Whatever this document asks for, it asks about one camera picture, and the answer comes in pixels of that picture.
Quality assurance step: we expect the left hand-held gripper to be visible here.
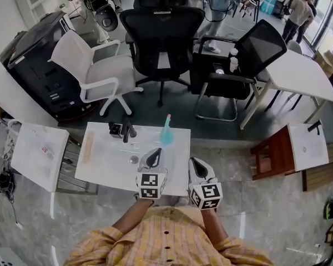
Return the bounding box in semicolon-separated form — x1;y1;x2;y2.
135;147;168;201

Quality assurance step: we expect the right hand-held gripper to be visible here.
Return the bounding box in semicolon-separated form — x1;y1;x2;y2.
188;157;223;211

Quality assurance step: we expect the person's right forearm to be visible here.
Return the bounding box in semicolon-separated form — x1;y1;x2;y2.
201;208;229;245

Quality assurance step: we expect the person's left forearm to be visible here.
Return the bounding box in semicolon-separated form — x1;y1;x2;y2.
112;198;153;234

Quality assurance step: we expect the white basin table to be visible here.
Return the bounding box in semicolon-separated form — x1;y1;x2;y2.
74;121;191;198

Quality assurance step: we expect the small black box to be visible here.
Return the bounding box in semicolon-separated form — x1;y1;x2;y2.
108;122;123;137

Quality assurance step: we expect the beige wooden strip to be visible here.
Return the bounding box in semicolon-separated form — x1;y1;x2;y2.
82;131;95;165

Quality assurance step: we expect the wooden cabinet with white basin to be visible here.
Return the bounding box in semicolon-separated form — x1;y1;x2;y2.
250;122;330;181

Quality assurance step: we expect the person's yellow plaid shirt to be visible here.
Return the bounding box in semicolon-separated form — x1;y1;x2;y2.
65;205;275;266

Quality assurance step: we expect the metal rack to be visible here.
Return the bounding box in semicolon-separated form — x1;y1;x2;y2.
55;136;98;195

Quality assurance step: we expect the white office chair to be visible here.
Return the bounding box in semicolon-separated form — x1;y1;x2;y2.
47;29;144;118

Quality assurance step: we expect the red white label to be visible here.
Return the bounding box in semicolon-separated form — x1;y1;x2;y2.
41;146;55;159

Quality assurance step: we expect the small white basin stand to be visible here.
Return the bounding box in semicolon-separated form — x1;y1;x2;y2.
10;122;70;193

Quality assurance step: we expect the wooden crate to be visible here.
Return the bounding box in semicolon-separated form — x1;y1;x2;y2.
302;144;333;192

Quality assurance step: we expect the short black faucet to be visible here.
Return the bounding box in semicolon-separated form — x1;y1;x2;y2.
307;120;322;136

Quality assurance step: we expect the black mesh office chair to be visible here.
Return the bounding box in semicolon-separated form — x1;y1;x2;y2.
119;0;206;107

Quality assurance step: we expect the white desk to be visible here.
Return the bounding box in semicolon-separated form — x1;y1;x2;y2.
240;50;333;131

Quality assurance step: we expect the black cantilever chair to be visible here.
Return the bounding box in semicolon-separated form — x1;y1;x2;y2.
190;19;288;121

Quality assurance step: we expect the marble patterned panel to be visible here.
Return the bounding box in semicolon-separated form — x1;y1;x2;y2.
0;117;20;160

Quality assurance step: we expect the large black cabinet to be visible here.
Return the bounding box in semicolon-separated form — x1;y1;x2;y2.
0;11;100;121

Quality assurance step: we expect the black white domed device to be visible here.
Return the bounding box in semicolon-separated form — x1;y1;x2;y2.
83;0;120;33

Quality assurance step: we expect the black cable bundle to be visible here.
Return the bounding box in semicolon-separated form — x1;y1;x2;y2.
0;172;16;193

